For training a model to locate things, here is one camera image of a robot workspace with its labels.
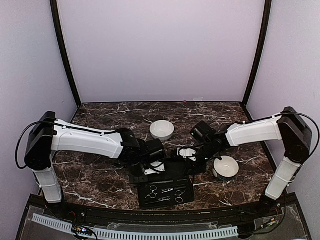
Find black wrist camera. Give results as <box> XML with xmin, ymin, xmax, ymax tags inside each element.
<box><xmin>145</xmin><ymin>139</ymin><xmax>166</xmax><ymax>163</ymax></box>
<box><xmin>190</xmin><ymin>120</ymin><xmax>217</xmax><ymax>144</ymax></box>

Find white bowl with teal base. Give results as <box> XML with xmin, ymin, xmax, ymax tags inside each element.
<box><xmin>212</xmin><ymin>155</ymin><xmax>240</xmax><ymax>181</ymax></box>

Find black zippered tool case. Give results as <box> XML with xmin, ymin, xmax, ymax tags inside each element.
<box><xmin>137</xmin><ymin>158</ymin><xmax>207</xmax><ymax>210</ymax></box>

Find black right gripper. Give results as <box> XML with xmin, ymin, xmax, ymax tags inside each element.
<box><xmin>183</xmin><ymin>141</ymin><xmax>217</xmax><ymax>176</ymax></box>

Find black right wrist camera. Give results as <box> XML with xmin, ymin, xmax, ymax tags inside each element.
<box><xmin>190</xmin><ymin>120</ymin><xmax>217</xmax><ymax>144</ymax></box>

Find silver thinning scissors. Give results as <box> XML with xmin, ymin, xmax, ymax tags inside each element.
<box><xmin>158</xmin><ymin>190</ymin><xmax>186</xmax><ymax>204</ymax></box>

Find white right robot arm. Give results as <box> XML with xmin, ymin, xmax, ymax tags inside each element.
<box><xmin>176</xmin><ymin>106</ymin><xmax>320</xmax><ymax>217</ymax></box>

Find black left frame post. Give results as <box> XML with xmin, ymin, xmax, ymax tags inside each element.
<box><xmin>49</xmin><ymin>0</ymin><xmax>82</xmax><ymax>108</ymax></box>

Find plain white bowl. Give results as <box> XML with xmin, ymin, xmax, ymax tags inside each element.
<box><xmin>149</xmin><ymin>120</ymin><xmax>175</xmax><ymax>141</ymax></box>

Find silver hair cutting scissors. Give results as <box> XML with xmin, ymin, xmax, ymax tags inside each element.
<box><xmin>145</xmin><ymin>185</ymin><xmax>174</xmax><ymax>199</ymax></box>

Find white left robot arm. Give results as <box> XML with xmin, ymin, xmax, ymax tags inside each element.
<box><xmin>17</xmin><ymin>111</ymin><xmax>166</xmax><ymax>218</ymax></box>

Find black right frame post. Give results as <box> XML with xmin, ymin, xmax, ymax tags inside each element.
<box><xmin>241</xmin><ymin>0</ymin><xmax>273</xmax><ymax>107</ymax></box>

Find black frame post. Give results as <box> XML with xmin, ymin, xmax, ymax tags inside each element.
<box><xmin>49</xmin><ymin>0</ymin><xmax>82</xmax><ymax>108</ymax></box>
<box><xmin>241</xmin><ymin>0</ymin><xmax>273</xmax><ymax>107</ymax></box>

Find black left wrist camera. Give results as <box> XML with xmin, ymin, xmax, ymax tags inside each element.
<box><xmin>145</xmin><ymin>139</ymin><xmax>166</xmax><ymax>163</ymax></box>

